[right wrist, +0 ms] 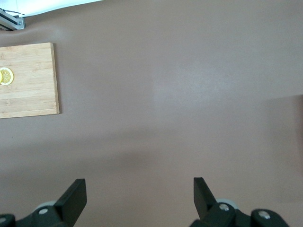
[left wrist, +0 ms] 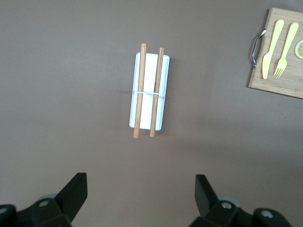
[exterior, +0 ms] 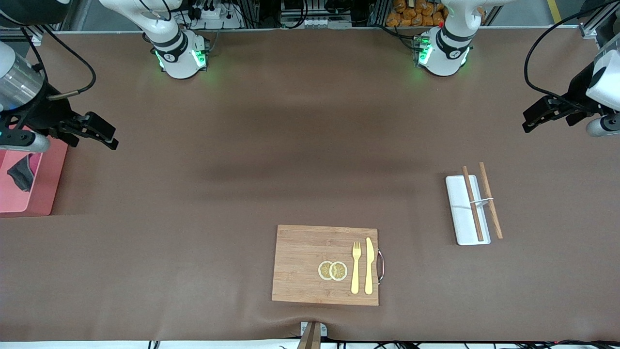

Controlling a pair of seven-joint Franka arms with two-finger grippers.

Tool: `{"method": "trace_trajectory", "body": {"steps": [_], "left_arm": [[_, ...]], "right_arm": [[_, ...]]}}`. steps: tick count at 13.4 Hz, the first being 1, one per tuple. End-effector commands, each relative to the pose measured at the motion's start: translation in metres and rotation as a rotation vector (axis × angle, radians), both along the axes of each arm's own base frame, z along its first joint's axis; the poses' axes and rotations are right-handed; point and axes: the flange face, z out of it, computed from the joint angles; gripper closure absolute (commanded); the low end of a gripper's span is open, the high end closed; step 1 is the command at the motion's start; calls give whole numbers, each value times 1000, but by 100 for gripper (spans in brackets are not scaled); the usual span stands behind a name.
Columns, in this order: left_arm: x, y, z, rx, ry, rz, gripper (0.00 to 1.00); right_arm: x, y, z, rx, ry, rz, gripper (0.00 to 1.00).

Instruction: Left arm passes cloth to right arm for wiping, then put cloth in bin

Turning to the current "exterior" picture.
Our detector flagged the aluminium frame profile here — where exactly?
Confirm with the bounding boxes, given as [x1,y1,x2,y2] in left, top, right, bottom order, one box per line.
[579,0,620,38]

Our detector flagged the wooden cutting board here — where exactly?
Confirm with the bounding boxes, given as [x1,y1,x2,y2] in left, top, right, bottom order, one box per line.
[272,224,386,306]

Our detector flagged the orange packaged goods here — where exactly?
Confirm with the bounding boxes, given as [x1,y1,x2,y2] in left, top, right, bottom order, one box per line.
[386,0,447,27]

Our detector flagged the yellow fork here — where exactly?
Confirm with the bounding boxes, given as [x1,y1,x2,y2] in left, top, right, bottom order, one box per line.
[351,241,362,295]

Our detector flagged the brown wooden chopstick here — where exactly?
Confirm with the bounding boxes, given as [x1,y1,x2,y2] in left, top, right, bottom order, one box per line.
[479,162,504,239]
[462,166,484,241]

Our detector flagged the white rectangular plate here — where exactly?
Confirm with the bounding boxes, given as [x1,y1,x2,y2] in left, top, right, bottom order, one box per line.
[446,175,491,246]

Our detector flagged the pink and grey cloth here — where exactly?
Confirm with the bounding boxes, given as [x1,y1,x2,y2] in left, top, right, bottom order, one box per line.
[7,154,35,192]

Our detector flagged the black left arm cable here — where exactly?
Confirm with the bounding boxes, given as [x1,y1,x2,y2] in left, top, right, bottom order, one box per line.
[524,1,620,100]

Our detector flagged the white power strip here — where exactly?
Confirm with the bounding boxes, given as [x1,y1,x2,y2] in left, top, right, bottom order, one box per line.
[191,0,243,29]

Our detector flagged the yellow knife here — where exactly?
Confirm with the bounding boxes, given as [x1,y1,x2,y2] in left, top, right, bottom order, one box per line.
[365,237,374,295]

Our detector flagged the brown bar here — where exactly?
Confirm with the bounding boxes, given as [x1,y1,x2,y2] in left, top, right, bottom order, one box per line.
[296,322,321,349]

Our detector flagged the pink plastic bin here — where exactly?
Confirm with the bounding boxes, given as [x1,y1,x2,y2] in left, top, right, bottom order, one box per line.
[0,138,68,217]

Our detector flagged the grey metal table bracket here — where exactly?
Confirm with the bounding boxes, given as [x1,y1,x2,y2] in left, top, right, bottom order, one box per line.
[300,321,328,337]

